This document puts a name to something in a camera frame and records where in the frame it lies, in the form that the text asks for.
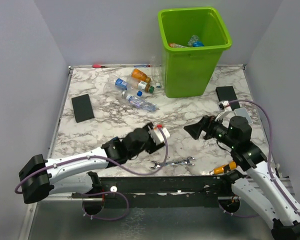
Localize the blue marker pen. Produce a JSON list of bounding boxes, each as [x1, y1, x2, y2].
[[133, 64, 151, 68]]

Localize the small red blue label bottle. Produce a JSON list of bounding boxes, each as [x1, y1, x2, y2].
[[121, 90, 157, 112]]

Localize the orange juice bottle back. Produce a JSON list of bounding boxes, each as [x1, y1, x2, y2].
[[131, 68, 151, 83]]

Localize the black flat box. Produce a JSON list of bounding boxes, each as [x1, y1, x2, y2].
[[215, 86, 238, 102], [71, 94, 95, 123]]

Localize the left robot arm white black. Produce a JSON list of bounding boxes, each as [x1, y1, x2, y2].
[[14, 122, 170, 204]]

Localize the tall clear bottle by bin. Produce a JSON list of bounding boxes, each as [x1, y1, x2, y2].
[[150, 56, 162, 89]]

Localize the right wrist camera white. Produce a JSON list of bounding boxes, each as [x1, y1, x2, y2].
[[215, 100, 233, 122]]

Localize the orange bottle at front edge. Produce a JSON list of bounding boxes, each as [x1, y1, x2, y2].
[[168, 43, 187, 48]]

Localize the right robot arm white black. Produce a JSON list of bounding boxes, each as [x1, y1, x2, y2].
[[184, 115, 300, 240]]

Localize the green plastic bin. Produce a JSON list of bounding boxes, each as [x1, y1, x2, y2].
[[157, 6, 232, 98]]

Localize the silver open-end wrench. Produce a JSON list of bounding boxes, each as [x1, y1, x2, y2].
[[150, 156, 195, 170]]

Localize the black flat box right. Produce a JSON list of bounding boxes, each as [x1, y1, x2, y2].
[[215, 86, 238, 102]]

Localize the red marker pen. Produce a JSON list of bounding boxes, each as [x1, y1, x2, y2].
[[92, 64, 107, 69]]

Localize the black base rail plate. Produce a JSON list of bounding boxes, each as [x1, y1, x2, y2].
[[71, 173, 281, 208]]

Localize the black flat box left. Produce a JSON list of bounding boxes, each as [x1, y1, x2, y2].
[[71, 94, 95, 123]]

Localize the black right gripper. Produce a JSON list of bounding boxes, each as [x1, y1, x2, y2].
[[184, 112, 238, 149]]

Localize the brown tea bottle green cap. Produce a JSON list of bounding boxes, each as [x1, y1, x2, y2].
[[137, 81, 155, 94]]

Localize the orange handle screwdriver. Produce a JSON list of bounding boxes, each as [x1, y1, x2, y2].
[[209, 161, 237, 175]]

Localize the clear bottle blue label back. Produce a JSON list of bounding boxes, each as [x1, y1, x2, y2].
[[114, 78, 139, 94]]

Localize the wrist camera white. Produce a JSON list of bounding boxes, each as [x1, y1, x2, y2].
[[149, 124, 171, 145], [215, 100, 233, 122]]

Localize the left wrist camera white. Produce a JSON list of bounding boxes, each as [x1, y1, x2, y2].
[[149, 124, 171, 145]]

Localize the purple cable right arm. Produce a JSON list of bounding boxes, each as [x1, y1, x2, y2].
[[227, 99, 300, 226]]

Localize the clear bottle light-blue label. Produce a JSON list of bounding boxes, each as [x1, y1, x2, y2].
[[187, 35, 205, 47]]

